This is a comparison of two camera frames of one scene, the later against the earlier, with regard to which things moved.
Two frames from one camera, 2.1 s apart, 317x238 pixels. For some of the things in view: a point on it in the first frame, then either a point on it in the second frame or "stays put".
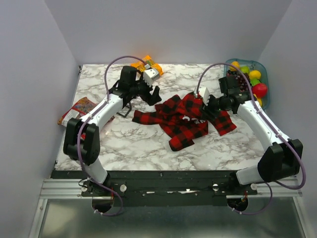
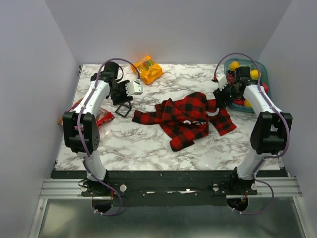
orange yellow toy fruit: (235, 63) stays put
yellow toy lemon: (254, 74) stays put
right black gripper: (206, 109) to (220, 98)
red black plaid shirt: (182, 120) stays put
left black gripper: (153, 99) to (124, 98)
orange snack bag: (147, 60) stays put
